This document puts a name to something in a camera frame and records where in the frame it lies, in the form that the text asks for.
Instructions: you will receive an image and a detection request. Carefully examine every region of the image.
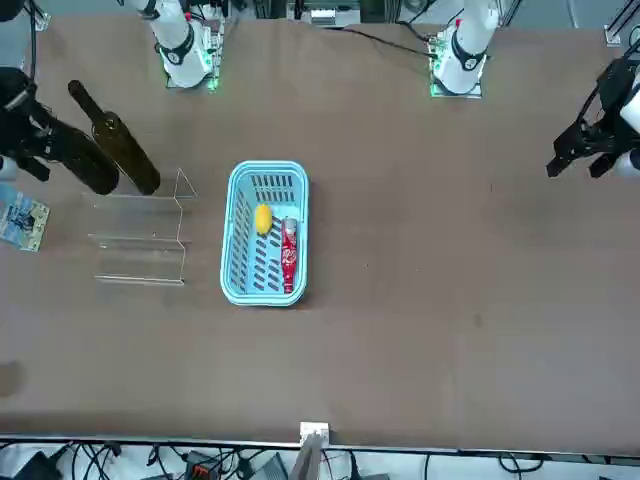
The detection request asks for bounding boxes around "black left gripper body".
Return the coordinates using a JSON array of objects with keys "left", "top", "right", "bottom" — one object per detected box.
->
[{"left": 597, "top": 57, "right": 639, "bottom": 132}]

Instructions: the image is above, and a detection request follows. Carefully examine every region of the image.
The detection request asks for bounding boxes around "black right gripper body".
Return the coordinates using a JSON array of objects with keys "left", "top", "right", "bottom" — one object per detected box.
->
[{"left": 0, "top": 66, "right": 54, "bottom": 157}]

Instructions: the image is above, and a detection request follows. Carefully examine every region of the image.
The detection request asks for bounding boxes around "slope-shouldered dark wine bottle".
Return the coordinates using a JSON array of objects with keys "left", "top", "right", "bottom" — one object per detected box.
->
[{"left": 44, "top": 117, "right": 120, "bottom": 197}]

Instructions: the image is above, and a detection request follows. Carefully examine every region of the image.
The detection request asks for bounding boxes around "straight-shouldered dark wine bottle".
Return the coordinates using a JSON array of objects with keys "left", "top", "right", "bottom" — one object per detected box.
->
[{"left": 67, "top": 79, "right": 162, "bottom": 197}]

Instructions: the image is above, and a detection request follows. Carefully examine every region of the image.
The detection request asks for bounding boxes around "clear acrylic stepped shelf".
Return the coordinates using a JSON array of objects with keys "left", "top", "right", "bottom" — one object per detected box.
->
[{"left": 87, "top": 168, "right": 199, "bottom": 288}]

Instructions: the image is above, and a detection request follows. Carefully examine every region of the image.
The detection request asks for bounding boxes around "blue printed paper bag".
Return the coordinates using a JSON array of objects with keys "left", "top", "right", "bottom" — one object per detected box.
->
[{"left": 0, "top": 182, "right": 51, "bottom": 254}]

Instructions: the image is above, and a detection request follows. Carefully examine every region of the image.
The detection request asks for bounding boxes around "yellow lemon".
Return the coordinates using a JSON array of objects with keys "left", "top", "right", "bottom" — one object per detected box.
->
[{"left": 254, "top": 203, "right": 274, "bottom": 236}]

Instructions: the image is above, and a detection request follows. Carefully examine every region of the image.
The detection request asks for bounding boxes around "light blue plastic basket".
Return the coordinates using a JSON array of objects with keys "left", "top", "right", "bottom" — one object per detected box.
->
[{"left": 219, "top": 159, "right": 313, "bottom": 308}]

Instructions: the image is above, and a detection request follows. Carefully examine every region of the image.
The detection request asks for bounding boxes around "black power adapter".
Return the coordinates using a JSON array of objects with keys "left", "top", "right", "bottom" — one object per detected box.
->
[{"left": 0, "top": 448, "right": 62, "bottom": 480}]

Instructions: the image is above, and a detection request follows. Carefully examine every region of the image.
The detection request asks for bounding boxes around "black device red display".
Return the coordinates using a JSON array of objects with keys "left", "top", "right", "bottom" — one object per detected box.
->
[{"left": 183, "top": 451, "right": 222, "bottom": 480}]

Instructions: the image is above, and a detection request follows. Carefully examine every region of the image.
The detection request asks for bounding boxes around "grey power adapter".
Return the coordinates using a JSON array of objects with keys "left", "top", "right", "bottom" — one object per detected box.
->
[{"left": 248, "top": 452, "right": 290, "bottom": 480}]

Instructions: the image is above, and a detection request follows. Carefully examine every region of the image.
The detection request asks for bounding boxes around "aluminium corner bracket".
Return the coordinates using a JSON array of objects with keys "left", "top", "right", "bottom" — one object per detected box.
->
[
  {"left": 23, "top": 0, "right": 52, "bottom": 29},
  {"left": 603, "top": 0, "right": 640, "bottom": 47}
]

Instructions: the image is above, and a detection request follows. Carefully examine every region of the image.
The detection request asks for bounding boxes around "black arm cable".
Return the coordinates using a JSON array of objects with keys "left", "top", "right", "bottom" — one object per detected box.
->
[{"left": 27, "top": 0, "right": 40, "bottom": 81}]

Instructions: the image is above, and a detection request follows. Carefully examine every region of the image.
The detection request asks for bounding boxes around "black base power cable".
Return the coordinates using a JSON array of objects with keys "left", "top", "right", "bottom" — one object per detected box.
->
[{"left": 343, "top": 25, "right": 437, "bottom": 57}]

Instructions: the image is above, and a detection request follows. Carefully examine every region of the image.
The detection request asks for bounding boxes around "aluminium camera post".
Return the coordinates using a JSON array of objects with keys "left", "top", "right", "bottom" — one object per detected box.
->
[{"left": 289, "top": 422, "right": 332, "bottom": 480}]

